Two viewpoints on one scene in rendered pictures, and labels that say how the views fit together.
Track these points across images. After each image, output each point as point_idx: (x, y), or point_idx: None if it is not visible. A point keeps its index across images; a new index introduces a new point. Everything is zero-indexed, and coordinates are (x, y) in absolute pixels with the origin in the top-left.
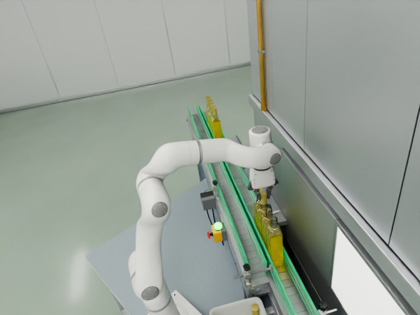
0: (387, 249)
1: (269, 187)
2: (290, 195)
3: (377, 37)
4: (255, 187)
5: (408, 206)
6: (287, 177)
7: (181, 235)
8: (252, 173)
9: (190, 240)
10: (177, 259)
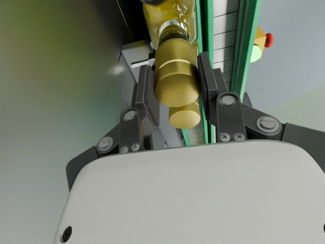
0: None
1: (135, 139)
2: (46, 83)
3: None
4: (287, 156)
5: None
6: (42, 171)
7: (272, 63)
8: None
9: (264, 53)
10: (300, 19)
